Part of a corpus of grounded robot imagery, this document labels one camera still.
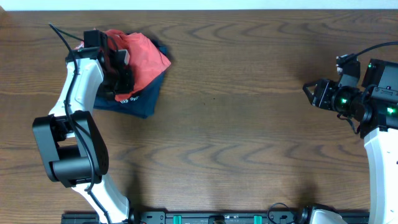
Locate red t-shirt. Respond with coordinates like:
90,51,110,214
65,29,171,110

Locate navy blue folded garment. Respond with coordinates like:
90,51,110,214
93,43,172,119

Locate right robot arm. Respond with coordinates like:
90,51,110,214
303,54,397,223

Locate black folded polo shirt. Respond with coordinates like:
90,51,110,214
119,95,140,104

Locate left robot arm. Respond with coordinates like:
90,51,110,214
32,30,140,223

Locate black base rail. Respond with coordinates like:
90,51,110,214
60,210,371,224

